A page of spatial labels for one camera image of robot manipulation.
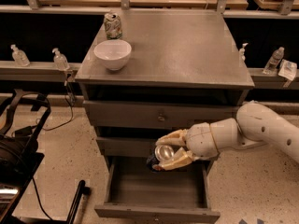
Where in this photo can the blue pepsi can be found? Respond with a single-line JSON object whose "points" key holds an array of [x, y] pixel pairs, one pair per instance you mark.
{"points": [[160, 153]]}

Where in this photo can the grey top drawer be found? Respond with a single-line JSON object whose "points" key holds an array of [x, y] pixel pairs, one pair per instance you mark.
{"points": [[153, 115]]}

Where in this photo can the black bar lower left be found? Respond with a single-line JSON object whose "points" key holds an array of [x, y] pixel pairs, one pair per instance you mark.
{"points": [[82, 189]]}

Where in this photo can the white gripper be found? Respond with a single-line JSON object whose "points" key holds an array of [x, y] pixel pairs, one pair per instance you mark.
{"points": [[200, 139]]}

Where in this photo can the grey middle drawer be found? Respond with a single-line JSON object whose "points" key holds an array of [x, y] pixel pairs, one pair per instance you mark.
{"points": [[140, 147]]}

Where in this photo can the black chair with straps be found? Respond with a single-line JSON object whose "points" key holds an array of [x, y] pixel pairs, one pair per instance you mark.
{"points": [[19, 158]]}

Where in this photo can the clear water bottle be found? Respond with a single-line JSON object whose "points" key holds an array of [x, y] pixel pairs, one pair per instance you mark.
{"points": [[274, 61]]}

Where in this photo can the white bowl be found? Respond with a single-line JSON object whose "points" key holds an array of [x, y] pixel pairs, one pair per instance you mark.
{"points": [[113, 54]]}

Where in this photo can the green crushed soda can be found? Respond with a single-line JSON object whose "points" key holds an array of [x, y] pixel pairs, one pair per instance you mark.
{"points": [[113, 28]]}

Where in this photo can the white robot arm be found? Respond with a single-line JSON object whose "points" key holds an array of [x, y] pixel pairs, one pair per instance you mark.
{"points": [[254, 125]]}

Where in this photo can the clear sanitizer bottle far left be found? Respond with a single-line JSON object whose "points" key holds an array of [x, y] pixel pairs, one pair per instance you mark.
{"points": [[19, 56]]}

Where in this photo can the clear sanitizer bottle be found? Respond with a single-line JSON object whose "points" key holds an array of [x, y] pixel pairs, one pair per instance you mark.
{"points": [[60, 60], [19, 56]]}

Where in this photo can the white plastic packet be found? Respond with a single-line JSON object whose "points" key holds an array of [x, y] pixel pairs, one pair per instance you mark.
{"points": [[288, 70]]}

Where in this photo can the grey open bottom drawer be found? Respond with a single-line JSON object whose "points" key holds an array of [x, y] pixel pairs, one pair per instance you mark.
{"points": [[133, 191]]}

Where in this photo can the small pump bottle right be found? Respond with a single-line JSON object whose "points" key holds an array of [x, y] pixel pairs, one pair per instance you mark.
{"points": [[242, 51]]}

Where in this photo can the grey drawer cabinet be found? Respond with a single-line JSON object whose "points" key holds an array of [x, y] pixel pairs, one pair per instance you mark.
{"points": [[185, 57]]}

